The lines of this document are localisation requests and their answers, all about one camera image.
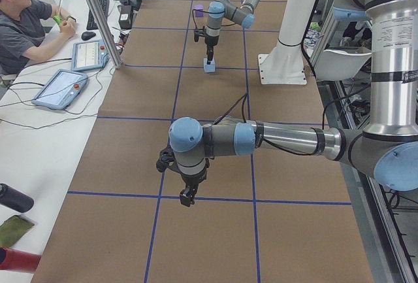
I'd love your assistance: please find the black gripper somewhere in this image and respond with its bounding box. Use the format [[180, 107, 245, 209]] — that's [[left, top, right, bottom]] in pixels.
[[193, 27, 219, 61], [156, 147, 208, 207]]

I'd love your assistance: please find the light blue foam block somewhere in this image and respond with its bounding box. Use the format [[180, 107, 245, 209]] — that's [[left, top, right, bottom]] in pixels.
[[203, 58, 216, 73]]

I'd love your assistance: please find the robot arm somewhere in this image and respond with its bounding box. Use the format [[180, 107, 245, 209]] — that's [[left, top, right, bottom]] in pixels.
[[156, 0, 417, 206], [194, 0, 260, 73]]

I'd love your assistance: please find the purple foam block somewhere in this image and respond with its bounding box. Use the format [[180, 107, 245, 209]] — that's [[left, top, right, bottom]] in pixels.
[[194, 4, 204, 18]]

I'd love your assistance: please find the black power adapter box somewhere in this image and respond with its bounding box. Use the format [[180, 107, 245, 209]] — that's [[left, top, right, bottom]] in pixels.
[[118, 5, 133, 29]]

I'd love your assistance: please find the far teach pendant tablet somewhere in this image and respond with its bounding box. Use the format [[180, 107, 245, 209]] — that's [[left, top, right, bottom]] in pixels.
[[71, 40, 108, 72]]

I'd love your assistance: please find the teach pendant tablet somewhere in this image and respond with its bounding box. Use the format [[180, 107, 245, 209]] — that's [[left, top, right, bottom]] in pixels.
[[31, 69, 89, 110], [71, 40, 108, 72]]

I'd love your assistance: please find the white chair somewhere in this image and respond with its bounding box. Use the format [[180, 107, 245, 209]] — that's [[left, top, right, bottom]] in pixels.
[[314, 47, 372, 81]]

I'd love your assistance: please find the black keyboard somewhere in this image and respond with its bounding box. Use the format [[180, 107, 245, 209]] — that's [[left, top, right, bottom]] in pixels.
[[86, 0, 110, 31]]

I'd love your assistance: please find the black computer mouse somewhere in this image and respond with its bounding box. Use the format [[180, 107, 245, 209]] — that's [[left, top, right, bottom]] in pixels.
[[81, 31, 96, 41]]

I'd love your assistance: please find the near teach pendant tablet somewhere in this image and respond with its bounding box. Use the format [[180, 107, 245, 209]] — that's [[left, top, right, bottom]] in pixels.
[[31, 69, 89, 110]]

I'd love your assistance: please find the black water bottle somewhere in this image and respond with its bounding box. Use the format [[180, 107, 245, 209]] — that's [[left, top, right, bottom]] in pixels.
[[1, 183, 34, 213]]

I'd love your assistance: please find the green cloth pouch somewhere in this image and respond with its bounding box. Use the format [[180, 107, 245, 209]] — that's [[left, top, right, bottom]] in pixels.
[[0, 215, 35, 248]]

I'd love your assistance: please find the seated person in grey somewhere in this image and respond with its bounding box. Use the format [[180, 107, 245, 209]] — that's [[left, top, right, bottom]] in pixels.
[[1, 0, 76, 75]]

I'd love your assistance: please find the red bottle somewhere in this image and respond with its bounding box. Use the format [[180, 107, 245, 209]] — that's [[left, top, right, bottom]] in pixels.
[[1, 247, 41, 274]]

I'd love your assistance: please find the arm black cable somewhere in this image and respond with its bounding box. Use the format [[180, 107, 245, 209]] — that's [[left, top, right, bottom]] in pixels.
[[212, 92, 316, 156], [191, 8, 210, 32]]

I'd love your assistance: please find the white pedestal column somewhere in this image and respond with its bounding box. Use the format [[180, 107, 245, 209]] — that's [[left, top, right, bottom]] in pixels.
[[258, 0, 316, 85]]

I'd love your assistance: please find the aluminium frame post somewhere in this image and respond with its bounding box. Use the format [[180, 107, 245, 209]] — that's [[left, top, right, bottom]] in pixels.
[[86, 0, 122, 69]]

